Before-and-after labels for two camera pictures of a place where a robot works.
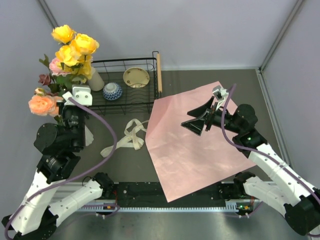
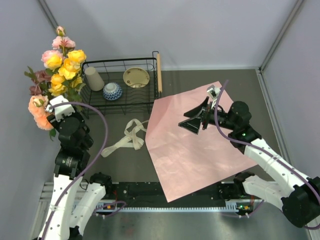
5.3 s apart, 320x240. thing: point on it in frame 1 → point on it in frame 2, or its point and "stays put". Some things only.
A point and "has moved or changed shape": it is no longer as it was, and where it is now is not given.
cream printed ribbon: x=133 y=132 stays put
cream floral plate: x=136 y=77 stays put
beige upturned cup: x=96 y=83 stays put
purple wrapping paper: x=186 y=162 stays put
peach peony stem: x=44 y=105 has moved or changed shape
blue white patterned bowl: x=112 y=91 stays put
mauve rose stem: x=44 y=79 has moved or changed shape
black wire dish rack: x=129 y=84 stays put
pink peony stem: x=61 y=78 → x=65 y=43
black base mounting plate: x=154 y=191 stays put
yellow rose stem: x=76 y=53 → x=68 y=67
